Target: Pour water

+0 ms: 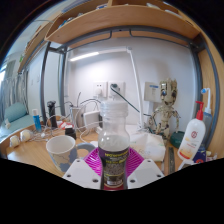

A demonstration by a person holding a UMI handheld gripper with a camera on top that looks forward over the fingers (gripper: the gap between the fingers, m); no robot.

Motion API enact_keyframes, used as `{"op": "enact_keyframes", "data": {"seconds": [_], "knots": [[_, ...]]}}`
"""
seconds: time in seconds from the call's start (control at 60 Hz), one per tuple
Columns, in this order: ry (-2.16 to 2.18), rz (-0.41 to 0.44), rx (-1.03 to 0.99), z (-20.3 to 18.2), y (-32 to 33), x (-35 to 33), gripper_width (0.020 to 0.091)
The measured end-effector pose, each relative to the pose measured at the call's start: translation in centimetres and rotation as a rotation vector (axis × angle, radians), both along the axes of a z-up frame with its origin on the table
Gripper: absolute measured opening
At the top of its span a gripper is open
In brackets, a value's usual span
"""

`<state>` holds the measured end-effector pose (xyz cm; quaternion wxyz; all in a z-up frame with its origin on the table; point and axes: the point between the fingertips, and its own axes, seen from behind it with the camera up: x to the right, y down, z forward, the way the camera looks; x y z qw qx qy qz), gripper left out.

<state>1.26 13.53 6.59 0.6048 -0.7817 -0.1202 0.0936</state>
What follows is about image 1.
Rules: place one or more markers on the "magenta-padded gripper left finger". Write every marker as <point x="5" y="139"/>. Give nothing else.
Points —
<point x="80" y="171"/>

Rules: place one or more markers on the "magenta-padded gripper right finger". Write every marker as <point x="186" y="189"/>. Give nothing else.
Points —
<point x="145" y="171"/>

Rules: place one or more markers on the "clear plastic drink bottle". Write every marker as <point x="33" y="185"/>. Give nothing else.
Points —
<point x="114" y="140"/>

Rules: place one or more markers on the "white tissue pack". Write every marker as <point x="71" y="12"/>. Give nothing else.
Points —
<point x="148" y="145"/>

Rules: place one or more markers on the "grey metal ruler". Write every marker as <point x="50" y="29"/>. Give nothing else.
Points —
<point x="171" y="160"/>

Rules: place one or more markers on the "small black box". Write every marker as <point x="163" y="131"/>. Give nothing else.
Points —
<point x="70" y="132"/>

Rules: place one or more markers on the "white power adapter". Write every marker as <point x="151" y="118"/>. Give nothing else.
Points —
<point x="91" y="118"/>

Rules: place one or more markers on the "white pen holder cup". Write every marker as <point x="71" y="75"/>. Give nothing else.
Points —
<point x="76" y="116"/>

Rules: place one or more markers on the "white red-topped pump bottle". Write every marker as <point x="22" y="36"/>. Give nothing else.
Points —
<point x="191" y="138"/>

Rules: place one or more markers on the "black upright device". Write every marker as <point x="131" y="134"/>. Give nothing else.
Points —
<point x="51" y="115"/>

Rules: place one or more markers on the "wooden tree creature figurine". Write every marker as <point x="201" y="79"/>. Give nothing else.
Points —
<point x="165" y="111"/>

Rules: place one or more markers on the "white round earmuff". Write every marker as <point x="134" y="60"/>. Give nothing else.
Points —
<point x="14" y="140"/>
<point x="25" y="135"/>

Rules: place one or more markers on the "small blue bottle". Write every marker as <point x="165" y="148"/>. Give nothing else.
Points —
<point x="37" y="121"/>

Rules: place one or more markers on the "clear blue-tipped spray bottle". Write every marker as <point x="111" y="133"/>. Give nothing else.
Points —
<point x="207" y="113"/>

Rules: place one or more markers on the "white desk lamp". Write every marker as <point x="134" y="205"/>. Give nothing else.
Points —
<point x="136" y="86"/>

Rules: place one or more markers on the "teal upholstered chair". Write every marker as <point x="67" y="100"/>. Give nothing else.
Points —
<point x="15" y="115"/>

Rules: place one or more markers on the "wooden overhead shelf unit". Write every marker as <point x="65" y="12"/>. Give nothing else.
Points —
<point x="116" y="18"/>

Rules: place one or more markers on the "white wall box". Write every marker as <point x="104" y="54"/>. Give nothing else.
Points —
<point x="151" y="91"/>

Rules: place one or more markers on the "white wall socket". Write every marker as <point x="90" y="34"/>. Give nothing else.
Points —
<point x="100" y="89"/>
<point x="119" y="87"/>

